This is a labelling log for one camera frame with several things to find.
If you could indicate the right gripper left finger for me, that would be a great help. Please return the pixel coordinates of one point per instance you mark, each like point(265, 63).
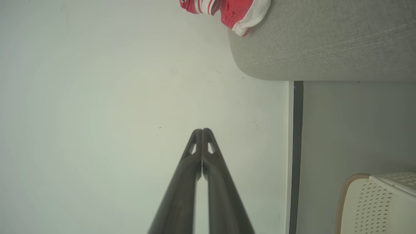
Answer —
point(178, 201)

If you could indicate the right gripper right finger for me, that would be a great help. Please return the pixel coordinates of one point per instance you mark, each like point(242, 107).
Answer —
point(224, 201)

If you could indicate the red and white garment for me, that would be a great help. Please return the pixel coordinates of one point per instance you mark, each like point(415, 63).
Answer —
point(239, 11)

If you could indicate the white perforated laundry basket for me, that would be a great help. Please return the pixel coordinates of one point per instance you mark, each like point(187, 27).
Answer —
point(373, 208)

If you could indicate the white and black baseboard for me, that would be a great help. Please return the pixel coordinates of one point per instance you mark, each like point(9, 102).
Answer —
point(295, 156)

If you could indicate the grey fabric sofa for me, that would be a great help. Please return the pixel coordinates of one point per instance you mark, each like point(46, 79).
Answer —
point(325, 39)

